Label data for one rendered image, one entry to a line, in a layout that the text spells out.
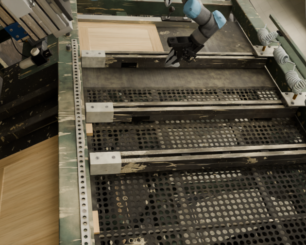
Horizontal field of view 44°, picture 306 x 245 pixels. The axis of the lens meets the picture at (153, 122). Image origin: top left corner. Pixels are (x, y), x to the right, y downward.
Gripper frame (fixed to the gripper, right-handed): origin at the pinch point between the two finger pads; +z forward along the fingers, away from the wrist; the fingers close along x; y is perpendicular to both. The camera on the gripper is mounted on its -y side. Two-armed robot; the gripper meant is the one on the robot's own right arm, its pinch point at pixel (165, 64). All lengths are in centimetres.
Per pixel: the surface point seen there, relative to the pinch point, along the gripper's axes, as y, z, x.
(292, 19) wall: 558, 29, 419
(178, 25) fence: 39, 5, 59
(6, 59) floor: -12, 142, 126
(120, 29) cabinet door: 5, 26, 55
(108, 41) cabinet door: -4, 29, 43
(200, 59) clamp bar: 31.7, -2.9, 16.5
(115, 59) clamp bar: -8.8, 23.4, 20.4
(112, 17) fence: 2, 27, 65
